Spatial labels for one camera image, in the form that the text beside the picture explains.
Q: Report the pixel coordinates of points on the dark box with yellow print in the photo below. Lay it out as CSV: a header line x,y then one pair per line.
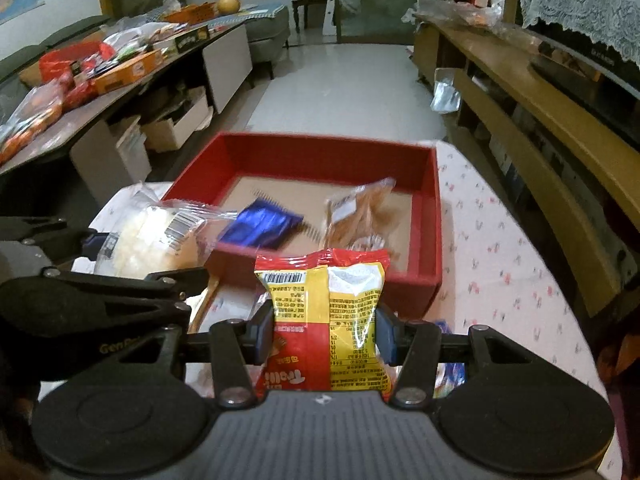
x,y
192,37

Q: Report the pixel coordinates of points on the white plastic bags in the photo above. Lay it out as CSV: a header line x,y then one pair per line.
x,y
132,35

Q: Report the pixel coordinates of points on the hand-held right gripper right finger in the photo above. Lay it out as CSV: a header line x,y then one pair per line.
x,y
386,334

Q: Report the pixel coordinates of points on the glass door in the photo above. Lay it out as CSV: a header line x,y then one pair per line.
x,y
375,0

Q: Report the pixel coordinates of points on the bag of oranges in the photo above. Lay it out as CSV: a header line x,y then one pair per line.
x,y
27,120

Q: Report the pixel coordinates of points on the grey armchair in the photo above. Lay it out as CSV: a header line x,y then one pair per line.
x,y
267,35

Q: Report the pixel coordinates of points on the dark blue snack packet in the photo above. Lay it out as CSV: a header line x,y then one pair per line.
x,y
260,225

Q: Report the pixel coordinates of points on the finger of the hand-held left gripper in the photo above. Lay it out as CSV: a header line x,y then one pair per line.
x,y
125,294
93,246

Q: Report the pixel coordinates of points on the red cardboard box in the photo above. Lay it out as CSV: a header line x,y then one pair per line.
x,y
415,220

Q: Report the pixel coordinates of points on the tall white cardboard box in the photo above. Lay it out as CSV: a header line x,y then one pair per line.
x,y
115,160

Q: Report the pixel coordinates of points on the blue white snack packet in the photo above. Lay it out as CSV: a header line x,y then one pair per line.
x,y
452,375

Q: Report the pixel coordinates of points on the clear bag of brown snacks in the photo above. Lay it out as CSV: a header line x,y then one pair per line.
x,y
357,215

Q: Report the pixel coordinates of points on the bread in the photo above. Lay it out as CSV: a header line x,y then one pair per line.
x,y
145,240

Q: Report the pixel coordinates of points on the yellow red snack packet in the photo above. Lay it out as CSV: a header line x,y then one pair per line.
x,y
340,305

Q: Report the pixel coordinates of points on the grey side table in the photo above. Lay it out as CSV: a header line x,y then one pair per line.
x,y
225,60

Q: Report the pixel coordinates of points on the wooden media bench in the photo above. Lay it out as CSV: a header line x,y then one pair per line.
x,y
550,105

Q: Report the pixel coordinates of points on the yellow pomelo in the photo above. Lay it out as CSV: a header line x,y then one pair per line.
x,y
228,3

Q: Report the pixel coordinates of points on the white plastic bag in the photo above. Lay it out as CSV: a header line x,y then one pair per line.
x,y
445,92

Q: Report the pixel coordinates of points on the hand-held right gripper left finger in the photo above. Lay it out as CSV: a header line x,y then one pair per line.
x,y
262,335

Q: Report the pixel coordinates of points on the checked cloth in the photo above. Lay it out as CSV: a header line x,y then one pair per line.
x,y
255,14

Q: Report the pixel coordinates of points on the white board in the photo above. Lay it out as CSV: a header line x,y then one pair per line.
x,y
329,10

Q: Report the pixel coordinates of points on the red snack bags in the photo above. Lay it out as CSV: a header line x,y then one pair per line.
x,y
79,94

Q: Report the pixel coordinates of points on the black television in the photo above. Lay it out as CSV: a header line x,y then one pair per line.
x,y
590,80

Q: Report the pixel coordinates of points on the orange flat box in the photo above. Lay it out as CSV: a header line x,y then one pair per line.
x,y
127,71

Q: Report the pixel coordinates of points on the open white cardboard box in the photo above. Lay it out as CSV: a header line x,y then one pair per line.
x,y
175,125

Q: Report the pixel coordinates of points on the white brown-edged packet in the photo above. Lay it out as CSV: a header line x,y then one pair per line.
x,y
232,305

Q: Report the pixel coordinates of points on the red plastic basket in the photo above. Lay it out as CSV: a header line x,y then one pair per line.
x,y
65,57

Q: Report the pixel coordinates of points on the orange plastic crate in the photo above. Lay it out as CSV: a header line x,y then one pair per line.
x,y
192,11

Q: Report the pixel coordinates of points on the clear plastic bag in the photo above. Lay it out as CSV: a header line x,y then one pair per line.
x,y
450,15

